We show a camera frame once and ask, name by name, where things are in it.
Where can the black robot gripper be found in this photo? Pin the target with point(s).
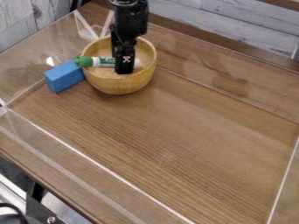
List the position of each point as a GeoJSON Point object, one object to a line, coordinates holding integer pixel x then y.
{"type": "Point", "coordinates": [129, 26]}

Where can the green white dry-erase marker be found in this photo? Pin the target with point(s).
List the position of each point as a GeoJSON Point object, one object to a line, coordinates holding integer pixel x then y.
{"type": "Point", "coordinates": [84, 61]}

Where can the brown wooden bowl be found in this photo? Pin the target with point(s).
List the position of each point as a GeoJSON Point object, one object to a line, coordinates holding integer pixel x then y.
{"type": "Point", "coordinates": [120, 84]}

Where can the blue rectangular block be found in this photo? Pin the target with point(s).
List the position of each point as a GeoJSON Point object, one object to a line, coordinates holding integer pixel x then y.
{"type": "Point", "coordinates": [63, 76]}

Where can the black table leg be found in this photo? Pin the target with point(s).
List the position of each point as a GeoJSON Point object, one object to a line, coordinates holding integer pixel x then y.
{"type": "Point", "coordinates": [37, 192]}

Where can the clear acrylic corner bracket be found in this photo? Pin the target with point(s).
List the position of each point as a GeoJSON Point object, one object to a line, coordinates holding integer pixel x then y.
{"type": "Point", "coordinates": [92, 32]}

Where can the clear acrylic tray wall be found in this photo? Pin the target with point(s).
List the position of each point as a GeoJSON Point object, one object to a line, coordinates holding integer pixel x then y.
{"type": "Point", "coordinates": [100, 194]}

